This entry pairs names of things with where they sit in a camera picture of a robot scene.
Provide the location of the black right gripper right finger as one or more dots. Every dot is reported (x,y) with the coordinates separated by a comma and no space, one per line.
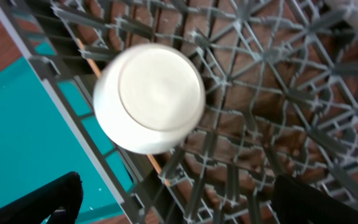
(295,202)

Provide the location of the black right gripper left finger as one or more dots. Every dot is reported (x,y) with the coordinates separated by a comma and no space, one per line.
(58,201)

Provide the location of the cream bowl with food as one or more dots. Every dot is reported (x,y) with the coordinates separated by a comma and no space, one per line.
(149,98)

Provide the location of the light wooden chopstick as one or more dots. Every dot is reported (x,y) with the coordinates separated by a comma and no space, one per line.
(97,72)

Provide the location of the grey dishwasher rack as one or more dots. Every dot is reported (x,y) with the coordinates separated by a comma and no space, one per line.
(281,82)

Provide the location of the teal plastic tray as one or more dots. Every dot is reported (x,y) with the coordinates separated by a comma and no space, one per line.
(37,146)

